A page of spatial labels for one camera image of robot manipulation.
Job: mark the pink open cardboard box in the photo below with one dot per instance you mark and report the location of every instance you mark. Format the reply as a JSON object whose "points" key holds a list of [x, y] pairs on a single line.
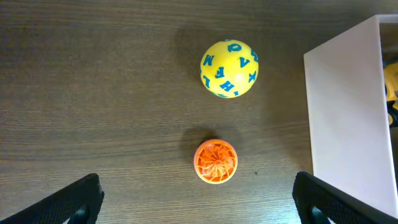
{"points": [[347, 112]]}

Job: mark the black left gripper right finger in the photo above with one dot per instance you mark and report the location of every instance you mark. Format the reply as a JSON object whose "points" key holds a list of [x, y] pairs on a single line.
{"points": [[319, 202]]}

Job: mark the yellow and grey toy truck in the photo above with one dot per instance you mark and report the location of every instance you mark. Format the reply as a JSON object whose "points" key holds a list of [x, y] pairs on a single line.
{"points": [[390, 83]]}

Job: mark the orange ribbed plastic toy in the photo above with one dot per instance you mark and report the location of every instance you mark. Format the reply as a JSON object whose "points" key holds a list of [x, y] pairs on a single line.
{"points": [[215, 161]]}

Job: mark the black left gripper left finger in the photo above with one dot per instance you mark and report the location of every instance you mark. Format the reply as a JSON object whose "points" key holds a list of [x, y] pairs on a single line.
{"points": [[79, 202]]}

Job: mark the yellow ball with blue letters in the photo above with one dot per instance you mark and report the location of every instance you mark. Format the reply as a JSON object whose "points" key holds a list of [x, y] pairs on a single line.
{"points": [[229, 68]]}

